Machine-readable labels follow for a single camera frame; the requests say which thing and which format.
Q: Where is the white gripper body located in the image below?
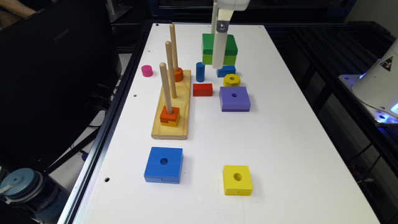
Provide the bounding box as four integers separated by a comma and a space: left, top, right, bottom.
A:
213, 0, 250, 11

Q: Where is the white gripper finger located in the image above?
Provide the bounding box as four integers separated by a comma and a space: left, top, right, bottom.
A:
211, 2, 218, 34
212, 9, 234, 69

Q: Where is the green square block with hole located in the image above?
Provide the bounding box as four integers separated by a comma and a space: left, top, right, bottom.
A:
201, 34, 238, 65

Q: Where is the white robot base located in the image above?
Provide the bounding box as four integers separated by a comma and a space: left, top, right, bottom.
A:
339, 42, 397, 126

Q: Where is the small blue rectangular block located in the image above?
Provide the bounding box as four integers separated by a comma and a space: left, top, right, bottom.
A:
216, 65, 236, 78

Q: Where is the blue cylinder block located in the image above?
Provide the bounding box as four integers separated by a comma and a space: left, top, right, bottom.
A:
196, 62, 205, 82

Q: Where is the yellow octagonal block with hole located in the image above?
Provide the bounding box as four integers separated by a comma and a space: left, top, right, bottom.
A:
223, 73, 241, 87

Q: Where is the orange round block on peg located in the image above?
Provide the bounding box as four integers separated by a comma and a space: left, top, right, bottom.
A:
174, 67, 184, 82

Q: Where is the red rectangular block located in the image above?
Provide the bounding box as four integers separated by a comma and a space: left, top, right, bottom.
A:
193, 83, 213, 96

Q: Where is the purple square block with hole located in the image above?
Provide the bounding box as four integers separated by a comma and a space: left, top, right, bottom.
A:
220, 86, 251, 112

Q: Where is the pink cylinder block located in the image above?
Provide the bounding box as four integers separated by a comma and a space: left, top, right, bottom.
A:
141, 65, 153, 77

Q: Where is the orange square block on peg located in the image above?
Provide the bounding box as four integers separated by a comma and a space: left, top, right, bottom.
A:
160, 106, 180, 123

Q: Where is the yellow block under orange block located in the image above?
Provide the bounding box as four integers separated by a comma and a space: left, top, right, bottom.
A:
160, 115, 180, 127

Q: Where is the blue square block with hole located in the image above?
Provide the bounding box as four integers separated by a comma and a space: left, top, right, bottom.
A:
144, 147, 183, 184

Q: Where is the yellow square block with hole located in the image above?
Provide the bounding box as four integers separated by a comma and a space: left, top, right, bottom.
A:
223, 165, 252, 196

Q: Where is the rear wooden peg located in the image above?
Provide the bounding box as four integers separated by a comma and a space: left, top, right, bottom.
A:
169, 24, 178, 72

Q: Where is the wooden peg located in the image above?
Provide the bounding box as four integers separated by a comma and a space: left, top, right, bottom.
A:
165, 41, 177, 99
159, 62, 173, 115
169, 24, 178, 72

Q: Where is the middle wooden peg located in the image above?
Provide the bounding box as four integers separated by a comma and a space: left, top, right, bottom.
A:
165, 41, 177, 99

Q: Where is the front wooden peg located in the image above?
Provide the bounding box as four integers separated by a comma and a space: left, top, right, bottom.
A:
159, 62, 173, 115

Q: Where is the wooden peg base board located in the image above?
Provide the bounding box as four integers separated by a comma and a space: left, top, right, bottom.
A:
151, 70, 191, 140

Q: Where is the black Samsung monitor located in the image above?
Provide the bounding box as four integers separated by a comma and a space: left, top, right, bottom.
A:
1, 0, 121, 172

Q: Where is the blue lidded water bottle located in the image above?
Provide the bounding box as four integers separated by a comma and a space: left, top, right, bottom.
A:
1, 168, 69, 224

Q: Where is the black aluminium table frame rail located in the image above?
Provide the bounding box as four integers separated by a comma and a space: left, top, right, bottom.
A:
58, 20, 157, 224

